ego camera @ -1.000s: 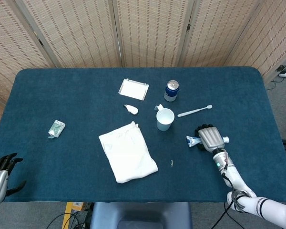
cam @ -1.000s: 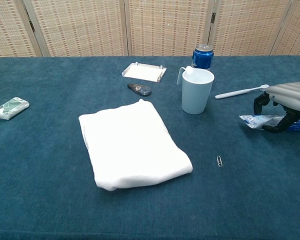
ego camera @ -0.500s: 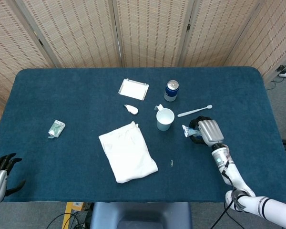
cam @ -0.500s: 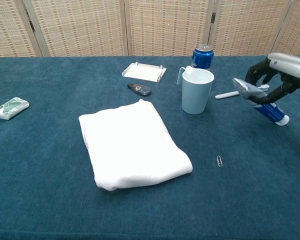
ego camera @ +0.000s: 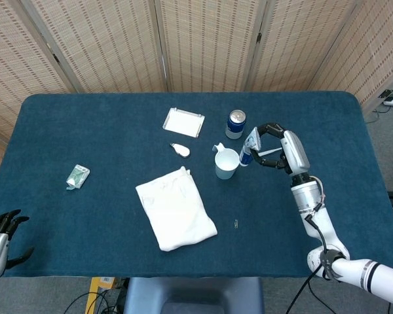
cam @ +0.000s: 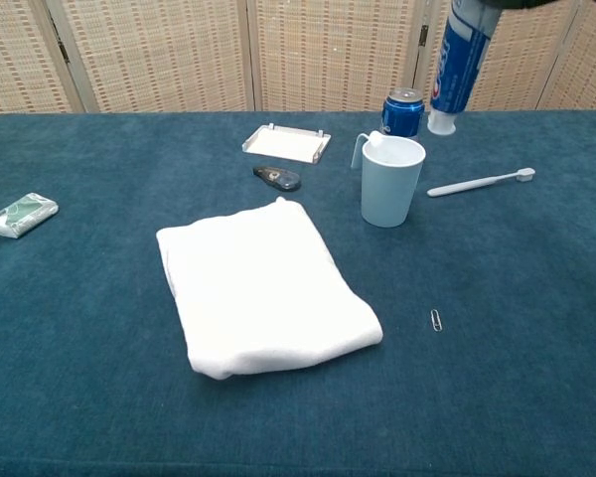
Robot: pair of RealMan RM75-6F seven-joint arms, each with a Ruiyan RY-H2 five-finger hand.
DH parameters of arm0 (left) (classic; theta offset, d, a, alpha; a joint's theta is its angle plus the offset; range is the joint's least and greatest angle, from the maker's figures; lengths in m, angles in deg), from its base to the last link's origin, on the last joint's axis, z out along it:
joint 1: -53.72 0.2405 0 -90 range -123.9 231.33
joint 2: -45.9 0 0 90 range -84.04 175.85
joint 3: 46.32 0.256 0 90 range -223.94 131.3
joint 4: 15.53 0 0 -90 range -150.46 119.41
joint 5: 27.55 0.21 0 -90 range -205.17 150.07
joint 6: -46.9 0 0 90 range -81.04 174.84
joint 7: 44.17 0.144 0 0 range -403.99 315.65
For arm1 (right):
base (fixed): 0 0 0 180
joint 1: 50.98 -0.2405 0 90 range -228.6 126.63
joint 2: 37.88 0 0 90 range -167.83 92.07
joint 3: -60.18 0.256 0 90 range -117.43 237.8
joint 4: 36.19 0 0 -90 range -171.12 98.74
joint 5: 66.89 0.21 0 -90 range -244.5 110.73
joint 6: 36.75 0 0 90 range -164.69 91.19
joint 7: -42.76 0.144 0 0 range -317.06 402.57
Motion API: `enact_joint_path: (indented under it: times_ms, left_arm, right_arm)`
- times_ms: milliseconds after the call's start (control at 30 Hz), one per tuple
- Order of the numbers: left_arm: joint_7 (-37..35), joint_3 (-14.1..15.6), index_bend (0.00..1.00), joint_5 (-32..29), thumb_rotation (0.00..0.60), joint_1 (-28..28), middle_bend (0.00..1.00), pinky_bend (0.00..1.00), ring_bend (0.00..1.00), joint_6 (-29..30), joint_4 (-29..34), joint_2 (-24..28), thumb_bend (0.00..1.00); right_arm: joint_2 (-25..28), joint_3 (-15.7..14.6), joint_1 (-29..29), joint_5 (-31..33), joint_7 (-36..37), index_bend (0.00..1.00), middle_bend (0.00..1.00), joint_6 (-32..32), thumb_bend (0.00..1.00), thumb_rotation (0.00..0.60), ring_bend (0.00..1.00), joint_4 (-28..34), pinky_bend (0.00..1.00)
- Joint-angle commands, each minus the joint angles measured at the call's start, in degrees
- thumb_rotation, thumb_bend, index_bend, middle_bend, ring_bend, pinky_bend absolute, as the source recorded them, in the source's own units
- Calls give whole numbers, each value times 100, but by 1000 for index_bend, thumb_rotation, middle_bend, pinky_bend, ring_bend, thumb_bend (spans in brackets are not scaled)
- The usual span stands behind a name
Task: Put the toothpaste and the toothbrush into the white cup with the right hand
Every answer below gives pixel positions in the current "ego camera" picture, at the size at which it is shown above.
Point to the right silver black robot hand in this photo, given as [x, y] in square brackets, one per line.
[294, 153]

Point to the white toothbrush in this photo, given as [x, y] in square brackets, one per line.
[268, 152]

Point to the blue white toothpaste tube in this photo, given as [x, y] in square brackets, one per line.
[247, 153]

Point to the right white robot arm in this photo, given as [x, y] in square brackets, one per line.
[317, 222]

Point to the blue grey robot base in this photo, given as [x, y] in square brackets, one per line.
[193, 294]

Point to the light blue plastic cup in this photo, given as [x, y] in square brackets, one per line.
[226, 170]

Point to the blue soda can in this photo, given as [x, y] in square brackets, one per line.
[234, 126]

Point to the metal paper clip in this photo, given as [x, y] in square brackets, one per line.
[236, 224]

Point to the blue table cloth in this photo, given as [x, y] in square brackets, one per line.
[85, 229]

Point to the black power adapter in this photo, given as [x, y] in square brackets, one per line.
[387, 93]

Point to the green tissue pack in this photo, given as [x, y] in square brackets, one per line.
[77, 176]

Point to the correction tape dispenser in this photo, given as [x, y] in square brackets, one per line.
[181, 150]

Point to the white plastic tray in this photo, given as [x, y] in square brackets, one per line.
[183, 122]

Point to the white folded towel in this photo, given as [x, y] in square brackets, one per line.
[173, 209]

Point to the bamboo folding screen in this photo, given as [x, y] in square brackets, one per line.
[118, 42]

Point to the yellow frame under table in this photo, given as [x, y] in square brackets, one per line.
[93, 294]

